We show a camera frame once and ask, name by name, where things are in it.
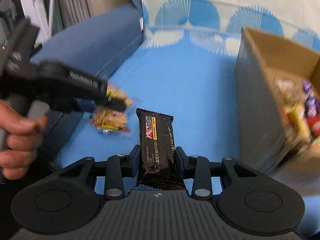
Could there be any white door frame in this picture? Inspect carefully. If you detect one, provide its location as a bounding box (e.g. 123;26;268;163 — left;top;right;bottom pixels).
20;0;49;43

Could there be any clear bag of crackers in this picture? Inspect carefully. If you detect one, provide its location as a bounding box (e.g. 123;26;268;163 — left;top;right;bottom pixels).
90;82;142;134

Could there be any clear bag green grain cake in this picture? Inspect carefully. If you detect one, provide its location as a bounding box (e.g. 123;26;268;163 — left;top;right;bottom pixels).
274;78;306;109

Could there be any brown cardboard box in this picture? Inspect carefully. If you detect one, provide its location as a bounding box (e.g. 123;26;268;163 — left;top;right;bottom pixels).
235;27;319;196

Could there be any person's left hand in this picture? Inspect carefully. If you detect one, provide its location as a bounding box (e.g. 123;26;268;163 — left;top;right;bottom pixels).
1;100;47;180

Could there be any blue fan pattern cloth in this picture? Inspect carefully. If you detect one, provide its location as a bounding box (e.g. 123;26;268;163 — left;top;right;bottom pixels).
53;0;320;238

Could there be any small red snack packet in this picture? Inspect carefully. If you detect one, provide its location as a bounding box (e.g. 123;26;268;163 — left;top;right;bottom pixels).
306;114;320;137

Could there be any purple biscuit packet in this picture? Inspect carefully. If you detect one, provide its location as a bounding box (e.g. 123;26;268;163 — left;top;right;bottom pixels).
302;81;319;118

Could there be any blue fabric sofa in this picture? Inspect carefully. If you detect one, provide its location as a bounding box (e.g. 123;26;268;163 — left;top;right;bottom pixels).
27;0;146;156

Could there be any yellow biscuit packet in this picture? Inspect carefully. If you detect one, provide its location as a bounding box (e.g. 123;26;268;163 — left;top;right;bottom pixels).
285;104;311;141

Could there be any black chocolate bar wrapper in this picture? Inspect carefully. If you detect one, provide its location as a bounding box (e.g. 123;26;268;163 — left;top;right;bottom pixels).
136;108;185;190

